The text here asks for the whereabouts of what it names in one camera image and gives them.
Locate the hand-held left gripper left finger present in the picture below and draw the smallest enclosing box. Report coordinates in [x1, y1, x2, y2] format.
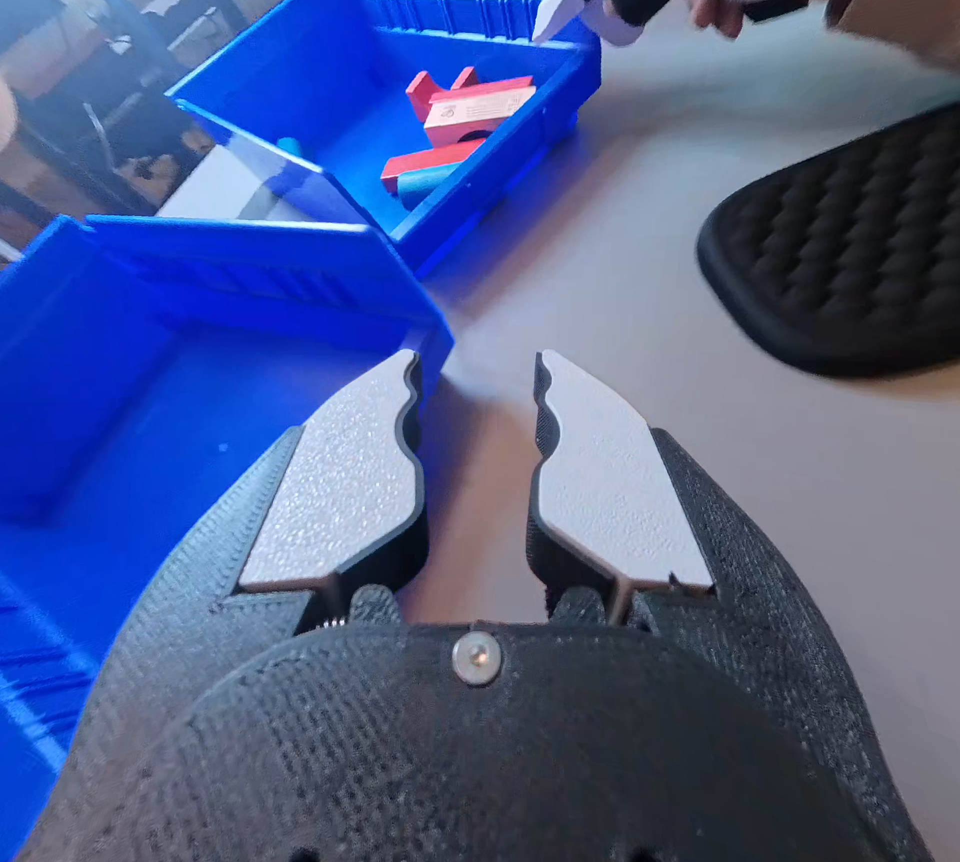
[240, 350, 430, 608]

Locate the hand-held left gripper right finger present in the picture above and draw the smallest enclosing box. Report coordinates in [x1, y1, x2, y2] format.
[528, 350, 715, 620]

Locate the pale wooden block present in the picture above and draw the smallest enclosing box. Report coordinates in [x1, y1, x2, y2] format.
[425, 86, 537, 146]

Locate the red wooden arch block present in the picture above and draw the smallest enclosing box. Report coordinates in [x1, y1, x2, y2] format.
[405, 65, 484, 122]

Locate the blue plastic bin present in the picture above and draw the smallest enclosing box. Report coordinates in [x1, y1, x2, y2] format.
[0, 213, 456, 862]
[165, 0, 604, 278]

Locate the blue wooden cylinder block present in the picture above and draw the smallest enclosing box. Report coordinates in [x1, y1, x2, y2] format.
[398, 170, 469, 209]

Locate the black wrist rest pad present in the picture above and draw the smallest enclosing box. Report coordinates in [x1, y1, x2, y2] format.
[698, 105, 960, 379]

